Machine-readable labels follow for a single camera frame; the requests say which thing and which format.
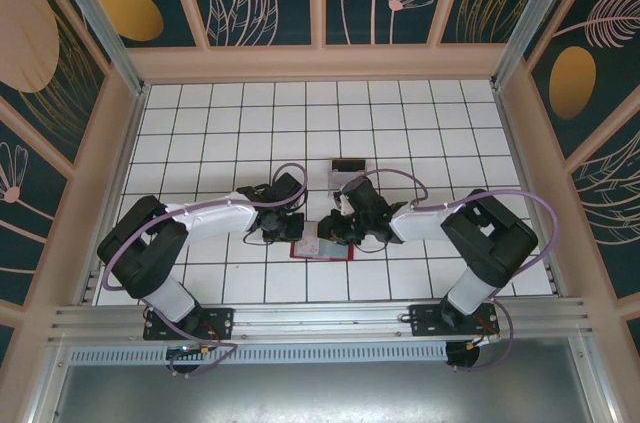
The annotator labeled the white pink-print credit card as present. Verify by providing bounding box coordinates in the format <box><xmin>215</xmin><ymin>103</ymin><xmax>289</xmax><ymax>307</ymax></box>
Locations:
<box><xmin>294</xmin><ymin>237</ymin><xmax>321</xmax><ymax>258</ymax></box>

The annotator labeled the aluminium frame post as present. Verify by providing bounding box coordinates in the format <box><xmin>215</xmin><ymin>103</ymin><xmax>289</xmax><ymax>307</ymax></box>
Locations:
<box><xmin>489</xmin><ymin>0</ymin><xmax>577</xmax><ymax>90</ymax></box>
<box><xmin>38</xmin><ymin>0</ymin><xmax>152</xmax><ymax>98</ymax></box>

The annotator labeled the light blue credit card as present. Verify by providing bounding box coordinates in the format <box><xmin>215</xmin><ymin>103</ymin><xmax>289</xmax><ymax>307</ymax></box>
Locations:
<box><xmin>319</xmin><ymin>241</ymin><xmax>350</xmax><ymax>260</ymax></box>

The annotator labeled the steel sheet panel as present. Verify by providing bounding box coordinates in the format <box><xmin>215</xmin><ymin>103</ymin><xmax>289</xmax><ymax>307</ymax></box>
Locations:
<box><xmin>49</xmin><ymin>360</ymin><xmax>597</xmax><ymax>423</ymax></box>

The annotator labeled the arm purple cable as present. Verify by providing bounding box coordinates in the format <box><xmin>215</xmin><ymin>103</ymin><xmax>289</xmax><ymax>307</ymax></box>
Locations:
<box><xmin>357</xmin><ymin>168</ymin><xmax>557</xmax><ymax>374</ymax></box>
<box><xmin>102</xmin><ymin>162</ymin><xmax>307</xmax><ymax>378</ymax></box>

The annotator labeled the clear acrylic card stand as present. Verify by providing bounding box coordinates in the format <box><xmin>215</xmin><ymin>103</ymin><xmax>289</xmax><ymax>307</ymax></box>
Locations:
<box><xmin>327</xmin><ymin>156</ymin><xmax>369</xmax><ymax>199</ymax></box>

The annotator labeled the red card holder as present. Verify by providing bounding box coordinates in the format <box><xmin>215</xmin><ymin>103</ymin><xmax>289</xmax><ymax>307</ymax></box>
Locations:
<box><xmin>288</xmin><ymin>236</ymin><xmax>356</xmax><ymax>263</ymax></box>

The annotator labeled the slotted grey cable duct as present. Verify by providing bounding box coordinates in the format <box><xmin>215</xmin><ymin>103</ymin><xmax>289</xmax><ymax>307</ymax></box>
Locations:
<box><xmin>67</xmin><ymin>342</ymin><xmax>449</xmax><ymax>365</ymax></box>

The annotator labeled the black credit card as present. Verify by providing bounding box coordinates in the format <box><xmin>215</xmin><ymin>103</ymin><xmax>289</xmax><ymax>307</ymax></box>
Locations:
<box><xmin>330</xmin><ymin>157</ymin><xmax>365</xmax><ymax>173</ymax></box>

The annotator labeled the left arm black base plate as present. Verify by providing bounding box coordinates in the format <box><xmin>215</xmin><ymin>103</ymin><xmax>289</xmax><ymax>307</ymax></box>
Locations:
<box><xmin>143</xmin><ymin>306</ymin><xmax>236</xmax><ymax>342</ymax></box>

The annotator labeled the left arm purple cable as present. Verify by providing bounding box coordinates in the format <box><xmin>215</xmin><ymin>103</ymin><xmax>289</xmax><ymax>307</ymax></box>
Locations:
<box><xmin>102</xmin><ymin>162</ymin><xmax>307</xmax><ymax>378</ymax></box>

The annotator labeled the small green-lit circuit board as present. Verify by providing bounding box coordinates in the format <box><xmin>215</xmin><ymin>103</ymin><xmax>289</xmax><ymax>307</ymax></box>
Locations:
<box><xmin>167</xmin><ymin>342</ymin><xmax>211</xmax><ymax>359</ymax></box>

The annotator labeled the aluminium mounting rail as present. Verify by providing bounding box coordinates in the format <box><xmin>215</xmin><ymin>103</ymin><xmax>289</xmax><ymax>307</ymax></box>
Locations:
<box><xmin>47</xmin><ymin>298</ymin><xmax>601</xmax><ymax>345</ymax></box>

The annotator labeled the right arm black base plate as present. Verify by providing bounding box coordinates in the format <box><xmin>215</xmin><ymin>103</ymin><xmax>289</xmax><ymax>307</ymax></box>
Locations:
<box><xmin>408</xmin><ymin>303</ymin><xmax>501</xmax><ymax>339</ymax></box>

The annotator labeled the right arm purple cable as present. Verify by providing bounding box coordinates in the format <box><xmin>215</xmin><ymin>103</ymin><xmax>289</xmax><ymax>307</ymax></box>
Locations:
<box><xmin>357</xmin><ymin>168</ymin><xmax>557</xmax><ymax>374</ymax></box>

